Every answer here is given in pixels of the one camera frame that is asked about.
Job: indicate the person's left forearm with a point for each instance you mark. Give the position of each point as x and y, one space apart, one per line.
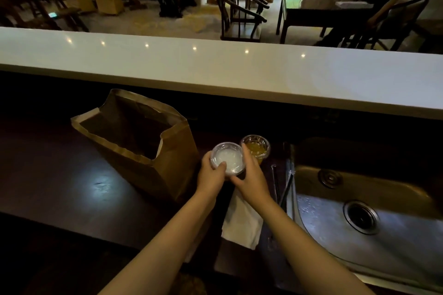
162 246

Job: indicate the dark wooden table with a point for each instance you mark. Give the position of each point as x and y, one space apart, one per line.
311 14

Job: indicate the stainless steel sink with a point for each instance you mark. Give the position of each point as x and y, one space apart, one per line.
398 243

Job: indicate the person's right thumb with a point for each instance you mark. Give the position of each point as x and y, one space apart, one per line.
237 178

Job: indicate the black straw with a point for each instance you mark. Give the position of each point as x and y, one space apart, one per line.
273 180
287 189

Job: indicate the white paper napkin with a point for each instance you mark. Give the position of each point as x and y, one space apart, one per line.
242 222

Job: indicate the dark wooden bench chair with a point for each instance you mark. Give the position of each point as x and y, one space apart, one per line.
38 11

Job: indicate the clear cup with orange drink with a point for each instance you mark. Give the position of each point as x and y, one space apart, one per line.
258 148

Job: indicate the person's left thumb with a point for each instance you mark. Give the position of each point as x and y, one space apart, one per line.
218 167

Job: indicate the person's left hand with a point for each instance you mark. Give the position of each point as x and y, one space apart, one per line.
209 180

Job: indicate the brown paper bag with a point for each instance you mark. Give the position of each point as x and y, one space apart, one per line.
166 163

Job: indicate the round sink overflow cap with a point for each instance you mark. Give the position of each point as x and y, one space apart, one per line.
330 178

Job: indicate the person's right forearm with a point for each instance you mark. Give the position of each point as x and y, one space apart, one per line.
308 253

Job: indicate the person's right hand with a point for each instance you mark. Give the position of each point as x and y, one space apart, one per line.
254 184

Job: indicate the round sink drain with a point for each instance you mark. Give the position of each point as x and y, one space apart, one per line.
361 217

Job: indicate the clear cup with white drink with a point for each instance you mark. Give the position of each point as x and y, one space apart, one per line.
230 158

